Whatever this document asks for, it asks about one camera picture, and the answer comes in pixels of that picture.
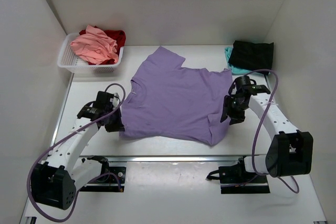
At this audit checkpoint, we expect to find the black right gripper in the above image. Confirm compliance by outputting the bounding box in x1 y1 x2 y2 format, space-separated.
220 96 248 125

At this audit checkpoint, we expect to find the purple t shirt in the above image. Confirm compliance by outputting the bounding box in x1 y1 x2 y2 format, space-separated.
120 47 233 146

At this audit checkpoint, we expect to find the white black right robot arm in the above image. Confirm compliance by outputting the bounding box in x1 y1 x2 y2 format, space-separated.
220 81 313 182

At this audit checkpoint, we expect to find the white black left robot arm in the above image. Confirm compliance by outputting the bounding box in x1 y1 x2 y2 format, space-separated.
27 106 124 210

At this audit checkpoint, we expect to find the folded teal t shirt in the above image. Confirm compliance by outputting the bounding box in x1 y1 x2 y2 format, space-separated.
224 47 252 75

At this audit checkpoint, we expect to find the folded black t shirt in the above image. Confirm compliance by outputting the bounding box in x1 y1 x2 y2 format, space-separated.
228 40 275 75

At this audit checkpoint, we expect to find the white plastic basket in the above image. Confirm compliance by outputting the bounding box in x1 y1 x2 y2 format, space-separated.
57 33 124 74

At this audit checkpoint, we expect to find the pink t shirt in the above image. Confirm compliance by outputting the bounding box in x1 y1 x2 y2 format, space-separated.
70 25 119 65

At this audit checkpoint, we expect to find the dark red t shirt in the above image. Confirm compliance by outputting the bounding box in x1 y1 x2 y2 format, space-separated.
79 30 126 65

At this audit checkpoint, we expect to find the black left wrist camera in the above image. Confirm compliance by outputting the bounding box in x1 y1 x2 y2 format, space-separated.
93 91 119 112

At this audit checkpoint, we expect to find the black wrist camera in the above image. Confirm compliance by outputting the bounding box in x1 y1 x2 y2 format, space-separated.
234 76 256 94
93 91 119 112

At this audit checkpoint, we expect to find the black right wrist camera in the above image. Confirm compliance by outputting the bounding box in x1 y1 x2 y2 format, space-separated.
234 76 256 94

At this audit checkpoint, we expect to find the aluminium table edge rail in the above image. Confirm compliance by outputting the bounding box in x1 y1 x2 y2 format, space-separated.
78 155 266 163

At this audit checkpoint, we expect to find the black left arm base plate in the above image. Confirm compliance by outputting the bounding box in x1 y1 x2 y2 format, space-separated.
80 162 127 193

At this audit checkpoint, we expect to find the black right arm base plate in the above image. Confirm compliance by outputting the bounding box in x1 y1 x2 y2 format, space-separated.
206 163 270 195

